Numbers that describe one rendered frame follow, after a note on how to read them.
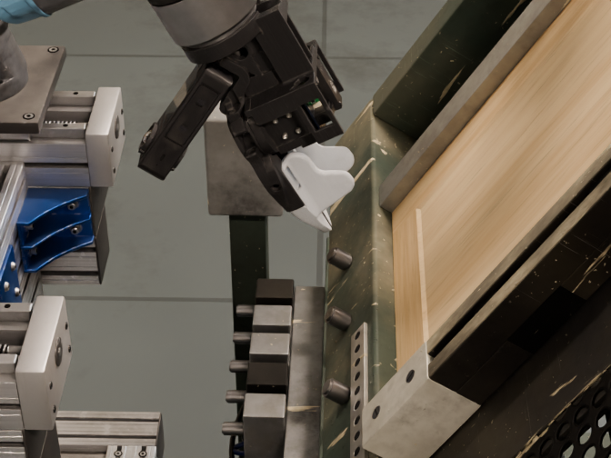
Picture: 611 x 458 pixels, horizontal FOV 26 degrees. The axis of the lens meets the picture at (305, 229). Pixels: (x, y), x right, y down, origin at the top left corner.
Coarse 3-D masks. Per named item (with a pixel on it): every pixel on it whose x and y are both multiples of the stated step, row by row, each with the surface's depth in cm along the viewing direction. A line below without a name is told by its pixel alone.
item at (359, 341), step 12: (360, 336) 166; (360, 348) 164; (360, 360) 162; (360, 372) 160; (360, 384) 159; (360, 396) 157; (360, 408) 155; (360, 420) 154; (360, 432) 152; (360, 444) 151; (360, 456) 149
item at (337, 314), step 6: (330, 312) 172; (336, 312) 172; (342, 312) 172; (330, 318) 172; (336, 318) 172; (342, 318) 172; (348, 318) 172; (330, 324) 173; (336, 324) 172; (342, 324) 172; (348, 324) 173; (342, 330) 173
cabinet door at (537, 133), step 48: (576, 0) 166; (576, 48) 160; (528, 96) 166; (576, 96) 153; (480, 144) 172; (528, 144) 159; (576, 144) 148; (432, 192) 178; (480, 192) 165; (528, 192) 153; (432, 240) 171; (480, 240) 158; (432, 288) 164
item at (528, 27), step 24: (552, 0) 168; (528, 24) 170; (504, 48) 174; (528, 48) 172; (480, 72) 177; (504, 72) 174; (456, 96) 181; (480, 96) 176; (456, 120) 178; (432, 144) 181; (408, 168) 184; (384, 192) 188; (408, 192) 186
